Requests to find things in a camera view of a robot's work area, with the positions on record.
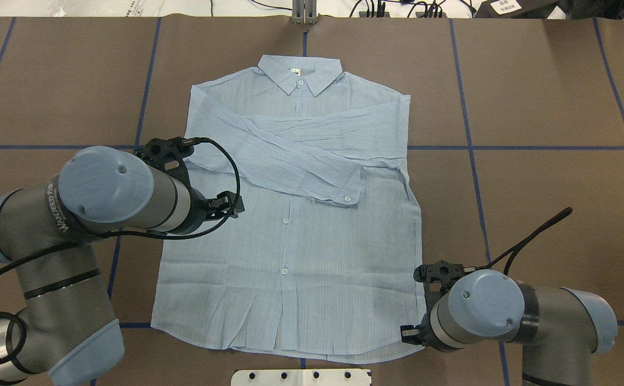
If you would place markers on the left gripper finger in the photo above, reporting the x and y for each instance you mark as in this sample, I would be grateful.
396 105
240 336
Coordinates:
229 212
226 200

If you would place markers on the white camera mast with base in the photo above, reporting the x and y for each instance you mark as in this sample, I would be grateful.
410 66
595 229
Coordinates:
333 376

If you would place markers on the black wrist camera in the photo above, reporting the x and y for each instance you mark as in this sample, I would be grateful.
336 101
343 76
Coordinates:
168 155
438 279

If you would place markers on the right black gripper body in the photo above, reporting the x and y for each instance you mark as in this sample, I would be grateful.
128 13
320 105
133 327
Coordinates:
425 326

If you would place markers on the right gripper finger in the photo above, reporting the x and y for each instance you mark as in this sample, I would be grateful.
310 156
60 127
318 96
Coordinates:
410 334

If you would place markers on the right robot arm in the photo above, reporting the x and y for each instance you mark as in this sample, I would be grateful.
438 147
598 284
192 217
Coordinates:
559 329

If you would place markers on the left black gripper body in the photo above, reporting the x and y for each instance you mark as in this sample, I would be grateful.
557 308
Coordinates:
199 210

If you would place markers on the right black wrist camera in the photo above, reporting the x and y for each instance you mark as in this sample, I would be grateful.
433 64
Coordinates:
438 279

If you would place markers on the clear plastic bag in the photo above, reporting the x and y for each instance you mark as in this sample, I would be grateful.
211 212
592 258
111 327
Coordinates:
112 8

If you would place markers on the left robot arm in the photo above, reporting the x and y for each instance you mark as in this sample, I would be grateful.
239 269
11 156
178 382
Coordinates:
68 329

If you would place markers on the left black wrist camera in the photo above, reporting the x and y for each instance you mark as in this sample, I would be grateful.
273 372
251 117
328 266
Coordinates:
168 155

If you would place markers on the aluminium frame post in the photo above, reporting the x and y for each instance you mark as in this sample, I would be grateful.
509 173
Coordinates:
304 12

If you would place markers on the light blue button-up shirt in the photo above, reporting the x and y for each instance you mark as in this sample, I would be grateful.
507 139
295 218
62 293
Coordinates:
320 263

